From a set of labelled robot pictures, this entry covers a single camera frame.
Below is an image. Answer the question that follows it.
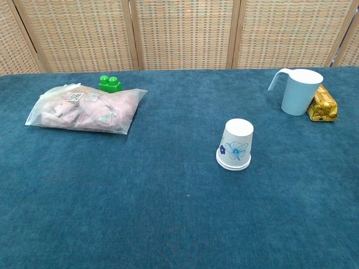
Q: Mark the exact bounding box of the upside-down floral paper cup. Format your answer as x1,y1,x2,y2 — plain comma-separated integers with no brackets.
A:
215,118,255,171

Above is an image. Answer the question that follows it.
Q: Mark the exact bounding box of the blue tablecloth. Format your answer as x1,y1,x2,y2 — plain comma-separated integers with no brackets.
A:
0,66,359,269

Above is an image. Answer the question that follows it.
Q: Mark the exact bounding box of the green toy building block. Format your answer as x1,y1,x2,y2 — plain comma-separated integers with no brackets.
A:
98,75,123,94

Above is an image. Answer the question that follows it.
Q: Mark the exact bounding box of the translucent bag with pink contents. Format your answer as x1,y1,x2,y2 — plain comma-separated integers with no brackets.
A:
25,82,149,136

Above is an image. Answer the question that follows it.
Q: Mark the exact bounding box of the woven wooden folding screen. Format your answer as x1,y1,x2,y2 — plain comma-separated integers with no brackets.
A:
0,0,359,75

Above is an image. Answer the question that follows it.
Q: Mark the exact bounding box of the light blue plastic mug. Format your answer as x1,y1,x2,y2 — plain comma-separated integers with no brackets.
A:
268,68,324,117

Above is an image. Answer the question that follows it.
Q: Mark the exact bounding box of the gold foil packet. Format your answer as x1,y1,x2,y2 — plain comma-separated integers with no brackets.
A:
306,85,339,123

